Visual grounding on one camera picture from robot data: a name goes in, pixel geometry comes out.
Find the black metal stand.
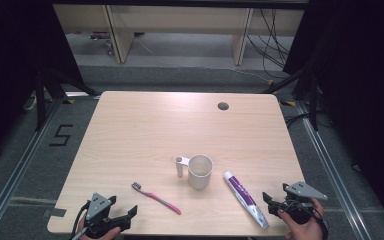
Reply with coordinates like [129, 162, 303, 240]
[34, 64, 102, 132]
[262, 64, 320, 132]

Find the bundle of black hanging cables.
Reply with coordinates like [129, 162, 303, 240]
[246, 8, 292, 80]

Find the right hand-held gripper cable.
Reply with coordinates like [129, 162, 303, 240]
[313, 213, 330, 240]

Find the person's left hand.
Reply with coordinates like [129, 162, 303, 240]
[75, 216, 123, 240]

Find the person's right hand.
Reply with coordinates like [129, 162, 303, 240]
[277, 198, 326, 240]

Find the white and purple toothpaste tube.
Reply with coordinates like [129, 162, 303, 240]
[222, 170, 270, 230]

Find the white cup with handle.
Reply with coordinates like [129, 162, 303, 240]
[174, 153, 214, 191]

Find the dark purple clutter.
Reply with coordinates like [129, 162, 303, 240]
[88, 31, 110, 41]

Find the aluminium floor rail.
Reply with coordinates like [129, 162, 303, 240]
[295, 99, 372, 240]
[0, 97, 65, 240]

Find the left hand-held gripper cable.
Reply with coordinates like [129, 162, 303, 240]
[69, 200, 92, 240]

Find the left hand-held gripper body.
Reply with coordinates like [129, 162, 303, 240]
[84, 192, 132, 240]

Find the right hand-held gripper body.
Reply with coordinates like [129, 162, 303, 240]
[279, 181, 329, 225]

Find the hand-held gripper cable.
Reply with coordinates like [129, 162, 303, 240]
[313, 213, 330, 240]
[69, 200, 92, 240]

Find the black floor cable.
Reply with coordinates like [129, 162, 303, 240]
[284, 112, 315, 129]

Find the pink toothbrush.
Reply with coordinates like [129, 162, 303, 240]
[130, 181, 183, 216]

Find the light wooden desk frame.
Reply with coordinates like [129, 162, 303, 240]
[53, 3, 306, 66]

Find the grey tape piece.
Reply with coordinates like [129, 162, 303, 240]
[43, 207, 68, 218]

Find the black curtain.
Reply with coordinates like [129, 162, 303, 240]
[0, 0, 85, 168]
[282, 0, 384, 231]

